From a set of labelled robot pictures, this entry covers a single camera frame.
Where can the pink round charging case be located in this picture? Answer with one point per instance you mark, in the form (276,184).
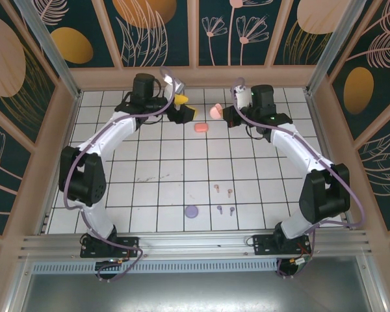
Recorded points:
(216,111)

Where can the purple round charging case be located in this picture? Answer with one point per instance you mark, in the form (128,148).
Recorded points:
(191,211)

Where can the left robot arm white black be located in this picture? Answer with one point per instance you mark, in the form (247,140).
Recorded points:
(97,221)

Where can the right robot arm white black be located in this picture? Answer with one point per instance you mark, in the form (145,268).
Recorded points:
(292,148)

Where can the purple earbud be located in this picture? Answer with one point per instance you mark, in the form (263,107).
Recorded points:
(219,208)
(231,210)

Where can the yellow power connector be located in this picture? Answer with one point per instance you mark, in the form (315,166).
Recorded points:
(119,261)

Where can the grey metal sheet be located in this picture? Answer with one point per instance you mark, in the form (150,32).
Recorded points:
(195,292)

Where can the aluminium corner post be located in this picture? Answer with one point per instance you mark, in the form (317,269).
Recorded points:
(327,48)
(59,61)

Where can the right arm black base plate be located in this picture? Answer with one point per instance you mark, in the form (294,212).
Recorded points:
(263,243)

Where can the aluminium mounting rail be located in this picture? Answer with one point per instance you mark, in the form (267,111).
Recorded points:
(195,243)

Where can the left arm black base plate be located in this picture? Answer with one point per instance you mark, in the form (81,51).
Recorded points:
(130,242)

